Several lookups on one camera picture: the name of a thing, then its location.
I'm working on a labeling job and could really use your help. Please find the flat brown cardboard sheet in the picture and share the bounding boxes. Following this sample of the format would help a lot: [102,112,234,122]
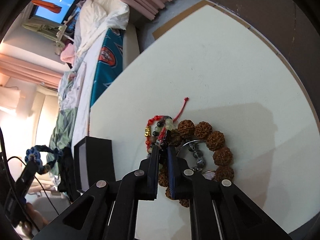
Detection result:
[152,0,313,106]

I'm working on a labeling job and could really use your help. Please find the green hanging clothes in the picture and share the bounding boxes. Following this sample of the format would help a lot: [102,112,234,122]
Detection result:
[22,22,59,41]

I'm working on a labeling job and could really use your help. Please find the silver bangle bracelet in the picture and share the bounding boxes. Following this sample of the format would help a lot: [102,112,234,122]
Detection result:
[178,139,216,181]

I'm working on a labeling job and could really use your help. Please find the pink curtain left side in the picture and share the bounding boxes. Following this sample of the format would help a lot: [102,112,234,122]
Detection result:
[0,54,62,89]

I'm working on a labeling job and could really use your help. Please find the black jewelry box white lining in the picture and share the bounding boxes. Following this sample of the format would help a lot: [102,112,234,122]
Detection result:
[74,136,116,193]

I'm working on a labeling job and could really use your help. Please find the bed with white sheet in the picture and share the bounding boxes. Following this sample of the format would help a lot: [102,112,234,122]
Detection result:
[49,17,141,145]

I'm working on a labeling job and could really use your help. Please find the teal patterned bed sheet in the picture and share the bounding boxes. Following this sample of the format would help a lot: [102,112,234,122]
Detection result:
[90,28,124,107]

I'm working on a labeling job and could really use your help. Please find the white duvet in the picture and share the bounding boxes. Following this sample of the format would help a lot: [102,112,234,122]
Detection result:
[73,0,130,55]

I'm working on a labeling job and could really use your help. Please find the brown rudraksha bead bracelet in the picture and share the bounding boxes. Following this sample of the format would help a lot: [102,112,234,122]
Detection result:
[157,119,235,208]

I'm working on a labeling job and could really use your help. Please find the green patterned blanket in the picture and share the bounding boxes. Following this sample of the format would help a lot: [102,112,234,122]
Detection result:
[46,108,78,162]

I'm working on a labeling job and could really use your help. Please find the black cable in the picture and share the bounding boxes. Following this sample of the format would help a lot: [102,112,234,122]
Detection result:
[0,127,61,230]

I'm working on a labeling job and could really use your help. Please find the pink plush toy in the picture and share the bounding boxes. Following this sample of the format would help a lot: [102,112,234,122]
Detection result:
[60,43,75,64]

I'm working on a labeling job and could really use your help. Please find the person's left hand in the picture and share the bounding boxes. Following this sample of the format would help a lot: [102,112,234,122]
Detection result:
[21,203,49,239]

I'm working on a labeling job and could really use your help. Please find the orange hanging cloth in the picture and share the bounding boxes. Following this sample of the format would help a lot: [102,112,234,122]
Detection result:
[31,0,62,14]

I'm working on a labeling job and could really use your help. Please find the pale floral garment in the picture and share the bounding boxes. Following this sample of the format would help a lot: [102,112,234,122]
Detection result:
[58,63,86,111]

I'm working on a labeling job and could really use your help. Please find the mixed stone bead bracelet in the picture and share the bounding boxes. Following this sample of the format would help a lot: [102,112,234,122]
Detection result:
[147,115,181,156]

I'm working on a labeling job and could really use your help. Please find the red string bracelet gold charm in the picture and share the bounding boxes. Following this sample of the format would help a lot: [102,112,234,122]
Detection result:
[144,97,189,154]

